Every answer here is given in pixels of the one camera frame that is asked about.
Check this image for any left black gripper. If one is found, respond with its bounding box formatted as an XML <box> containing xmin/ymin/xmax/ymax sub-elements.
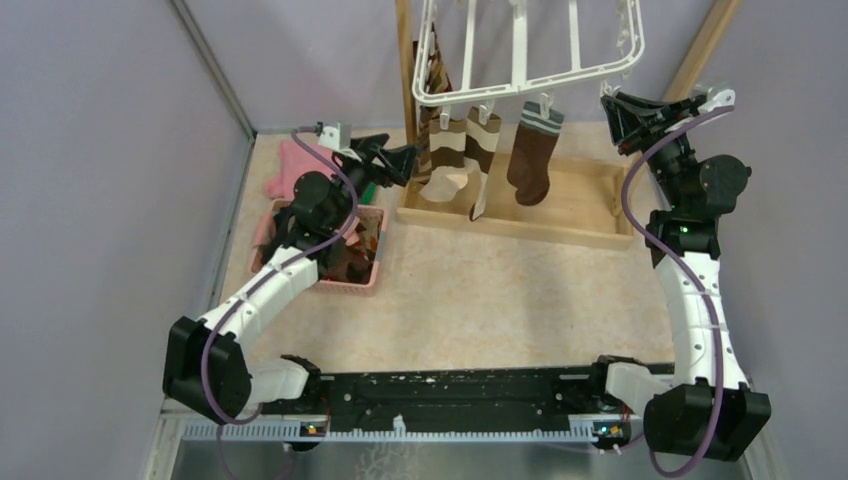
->
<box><xmin>328</xmin><ymin>133</ymin><xmax>421</xmax><ymax>231</ymax></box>

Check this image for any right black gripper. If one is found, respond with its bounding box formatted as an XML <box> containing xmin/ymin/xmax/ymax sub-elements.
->
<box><xmin>601</xmin><ymin>91</ymin><xmax>695</xmax><ymax>210</ymax></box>

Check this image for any white clip hanger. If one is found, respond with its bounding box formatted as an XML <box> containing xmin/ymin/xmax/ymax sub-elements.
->
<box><xmin>410</xmin><ymin>1</ymin><xmax>646</xmax><ymax>117</ymax></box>

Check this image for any dark brown grey-cuffed sock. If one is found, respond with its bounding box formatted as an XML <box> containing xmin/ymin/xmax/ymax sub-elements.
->
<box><xmin>507</xmin><ymin>101</ymin><xmax>564</xmax><ymax>206</ymax></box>

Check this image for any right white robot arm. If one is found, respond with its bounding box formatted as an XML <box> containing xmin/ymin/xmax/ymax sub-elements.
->
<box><xmin>586</xmin><ymin>89</ymin><xmax>771</xmax><ymax>462</ymax></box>

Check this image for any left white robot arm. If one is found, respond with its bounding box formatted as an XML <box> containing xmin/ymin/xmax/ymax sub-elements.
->
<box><xmin>162</xmin><ymin>126</ymin><xmax>420</xmax><ymax>425</ymax></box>

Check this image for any wooden hanger stand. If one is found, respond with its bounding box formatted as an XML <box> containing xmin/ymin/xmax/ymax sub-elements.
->
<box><xmin>395</xmin><ymin>0</ymin><xmax>743</xmax><ymax>252</ymax></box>

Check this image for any green cloth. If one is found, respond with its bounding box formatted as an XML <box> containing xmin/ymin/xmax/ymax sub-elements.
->
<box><xmin>359</xmin><ymin>183</ymin><xmax>377</xmax><ymax>205</ymax></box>

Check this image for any brown cream striped sock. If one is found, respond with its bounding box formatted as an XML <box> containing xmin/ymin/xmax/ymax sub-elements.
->
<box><xmin>464</xmin><ymin>107</ymin><xmax>502</xmax><ymax>221</ymax></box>
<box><xmin>420</xmin><ymin>118</ymin><xmax>468</xmax><ymax>203</ymax></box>

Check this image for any pink towel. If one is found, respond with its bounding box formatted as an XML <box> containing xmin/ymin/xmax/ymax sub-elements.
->
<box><xmin>263</xmin><ymin>141</ymin><xmax>321</xmax><ymax>200</ymax></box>

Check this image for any red patterned sock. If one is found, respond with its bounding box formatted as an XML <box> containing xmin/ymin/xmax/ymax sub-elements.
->
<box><xmin>328</xmin><ymin>220</ymin><xmax>380</xmax><ymax>285</ymax></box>

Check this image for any pink plastic basket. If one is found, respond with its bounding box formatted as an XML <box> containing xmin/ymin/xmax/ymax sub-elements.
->
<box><xmin>247</xmin><ymin>199</ymin><xmax>389</xmax><ymax>297</ymax></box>

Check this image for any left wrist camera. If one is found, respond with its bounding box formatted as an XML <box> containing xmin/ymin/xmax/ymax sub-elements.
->
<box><xmin>317</xmin><ymin>122</ymin><xmax>351</xmax><ymax>155</ymax></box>

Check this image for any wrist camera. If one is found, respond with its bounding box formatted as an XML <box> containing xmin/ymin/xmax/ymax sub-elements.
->
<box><xmin>317</xmin><ymin>122</ymin><xmax>351</xmax><ymax>155</ymax></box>
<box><xmin>692</xmin><ymin>83</ymin><xmax>736</xmax><ymax>114</ymax></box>

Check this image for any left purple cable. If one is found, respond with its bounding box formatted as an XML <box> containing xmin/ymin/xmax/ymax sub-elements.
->
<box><xmin>200</xmin><ymin>125</ymin><xmax>362</xmax><ymax>480</ymax></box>

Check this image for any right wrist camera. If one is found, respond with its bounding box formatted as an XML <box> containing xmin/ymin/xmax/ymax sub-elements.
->
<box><xmin>692</xmin><ymin>83</ymin><xmax>736</xmax><ymax>114</ymax></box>

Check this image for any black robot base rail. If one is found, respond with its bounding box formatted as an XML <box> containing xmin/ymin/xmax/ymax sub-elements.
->
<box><xmin>271</xmin><ymin>366</ymin><xmax>637</xmax><ymax>450</ymax></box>

